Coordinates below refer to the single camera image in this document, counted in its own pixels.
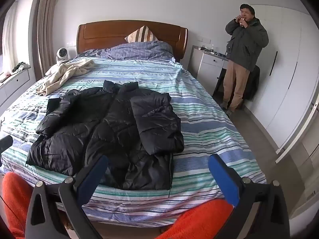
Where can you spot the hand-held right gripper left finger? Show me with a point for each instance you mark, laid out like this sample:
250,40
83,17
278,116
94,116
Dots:
92,176

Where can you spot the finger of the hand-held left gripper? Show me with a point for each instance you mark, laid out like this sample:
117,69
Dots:
5,143

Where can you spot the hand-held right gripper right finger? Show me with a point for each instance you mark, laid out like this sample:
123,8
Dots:
223,179

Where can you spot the black puffer jacket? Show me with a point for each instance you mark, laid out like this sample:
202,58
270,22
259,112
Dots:
112,134

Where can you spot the small pile of clothes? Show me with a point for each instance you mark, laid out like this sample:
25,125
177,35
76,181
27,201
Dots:
21,67

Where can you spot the striped bed quilt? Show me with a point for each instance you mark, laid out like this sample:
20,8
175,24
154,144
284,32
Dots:
206,134

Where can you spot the white window cabinet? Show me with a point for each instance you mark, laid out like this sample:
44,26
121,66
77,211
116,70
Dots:
15,83

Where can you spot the white door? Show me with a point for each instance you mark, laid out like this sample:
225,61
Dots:
299,134

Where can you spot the beige fleece blanket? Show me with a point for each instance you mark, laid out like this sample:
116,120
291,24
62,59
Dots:
64,73

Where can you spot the small white fan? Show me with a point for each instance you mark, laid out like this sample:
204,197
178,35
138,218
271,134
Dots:
61,54

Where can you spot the white sheer curtain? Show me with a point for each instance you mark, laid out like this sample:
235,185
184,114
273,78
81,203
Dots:
10,37

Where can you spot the white nightstand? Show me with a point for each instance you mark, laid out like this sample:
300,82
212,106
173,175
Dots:
206,64

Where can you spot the brown curtain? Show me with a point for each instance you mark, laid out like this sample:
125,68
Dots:
46,29

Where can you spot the white wardrobe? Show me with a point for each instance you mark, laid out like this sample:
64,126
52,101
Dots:
286,67

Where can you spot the blue plaid pillow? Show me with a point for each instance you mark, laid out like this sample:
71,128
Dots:
139,51

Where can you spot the wooden headboard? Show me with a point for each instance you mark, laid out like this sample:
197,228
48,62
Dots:
104,34

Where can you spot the brown striped pillow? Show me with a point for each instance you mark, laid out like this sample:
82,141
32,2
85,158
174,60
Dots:
142,34

